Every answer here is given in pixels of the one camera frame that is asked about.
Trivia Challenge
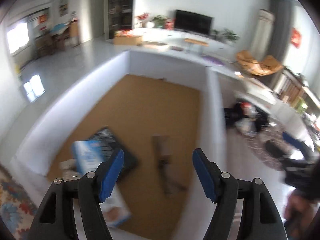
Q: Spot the white blue nail cream box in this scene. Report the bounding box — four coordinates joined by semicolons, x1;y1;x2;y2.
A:
72;140;131;228

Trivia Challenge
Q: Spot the black velvet pouch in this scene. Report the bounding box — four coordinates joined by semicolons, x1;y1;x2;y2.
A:
224;101;251;128
253;109;270;133

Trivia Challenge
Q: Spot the person right hand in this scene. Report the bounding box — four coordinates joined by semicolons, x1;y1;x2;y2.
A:
284;189;318;231

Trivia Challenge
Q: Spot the black keyboard box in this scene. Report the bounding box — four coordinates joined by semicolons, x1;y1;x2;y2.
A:
87;126;139;181

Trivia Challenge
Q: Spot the orange lounge chair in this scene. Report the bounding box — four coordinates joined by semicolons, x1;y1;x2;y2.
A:
236;50;283;76

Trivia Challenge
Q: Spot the brown wooden tool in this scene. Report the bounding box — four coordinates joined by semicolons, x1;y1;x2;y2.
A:
151;134;187;196

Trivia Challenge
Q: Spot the white standing air conditioner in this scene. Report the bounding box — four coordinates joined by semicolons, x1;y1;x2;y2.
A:
249;9;274;61

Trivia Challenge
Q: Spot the white cardboard storage box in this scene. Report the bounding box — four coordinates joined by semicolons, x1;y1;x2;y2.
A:
10;49;226;240

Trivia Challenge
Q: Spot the green potted plant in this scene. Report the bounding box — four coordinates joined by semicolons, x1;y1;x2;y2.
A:
221;29;240;46

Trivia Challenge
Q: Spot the small wooden bench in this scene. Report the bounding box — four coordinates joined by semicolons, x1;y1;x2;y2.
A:
184;38;209;55

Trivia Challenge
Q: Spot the black flat television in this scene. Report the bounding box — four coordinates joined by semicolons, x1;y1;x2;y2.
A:
174;10;213;35

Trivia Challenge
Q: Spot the white tv cabinet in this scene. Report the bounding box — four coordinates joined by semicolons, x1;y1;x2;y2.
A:
134;28;235;55

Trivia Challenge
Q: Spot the cardboard box on floor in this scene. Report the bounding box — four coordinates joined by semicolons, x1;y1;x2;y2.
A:
113;35;143;46

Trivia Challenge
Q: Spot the red flower vase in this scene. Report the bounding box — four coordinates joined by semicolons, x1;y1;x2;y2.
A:
136;12;150;28

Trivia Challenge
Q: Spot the dark bookshelf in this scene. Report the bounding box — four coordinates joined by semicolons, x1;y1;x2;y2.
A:
105;0;133;40

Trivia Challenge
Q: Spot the red wall hanging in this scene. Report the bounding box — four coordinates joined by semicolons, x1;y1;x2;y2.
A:
290;28;302;49

